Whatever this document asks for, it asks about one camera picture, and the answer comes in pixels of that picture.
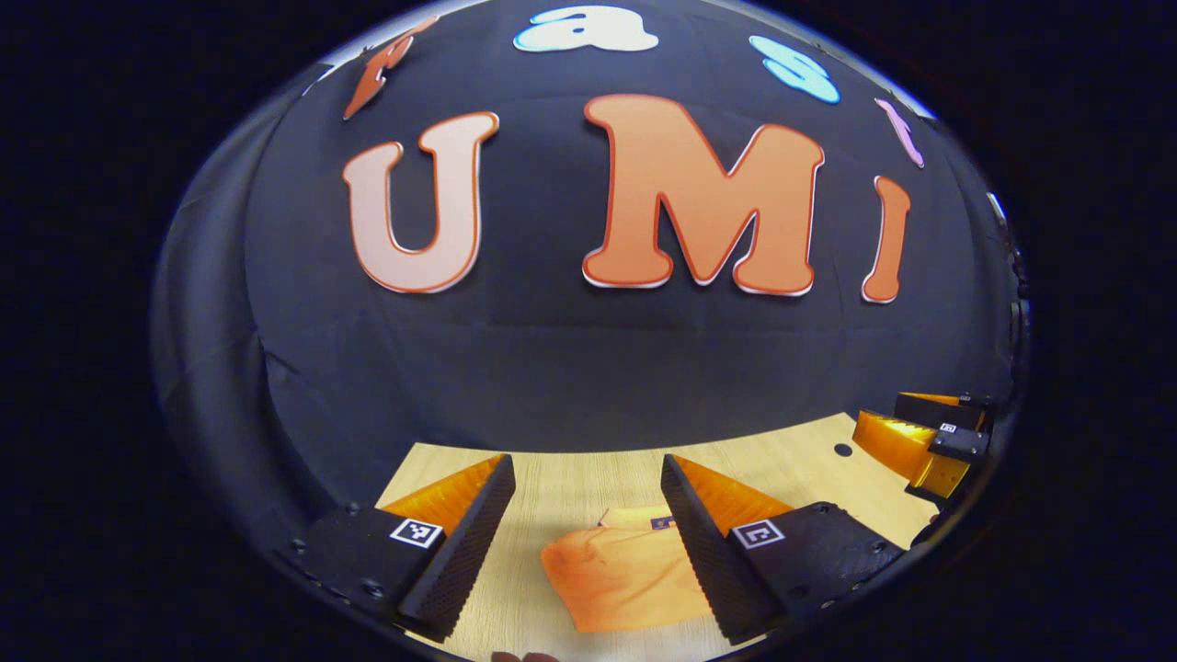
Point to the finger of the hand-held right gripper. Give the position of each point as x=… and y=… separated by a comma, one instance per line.
x=906, y=446
x=947, y=409

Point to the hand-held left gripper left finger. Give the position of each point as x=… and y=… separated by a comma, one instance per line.
x=464, y=552

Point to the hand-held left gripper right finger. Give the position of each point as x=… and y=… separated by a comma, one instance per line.
x=703, y=561

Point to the orange T-shirt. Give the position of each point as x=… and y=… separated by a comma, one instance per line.
x=616, y=575

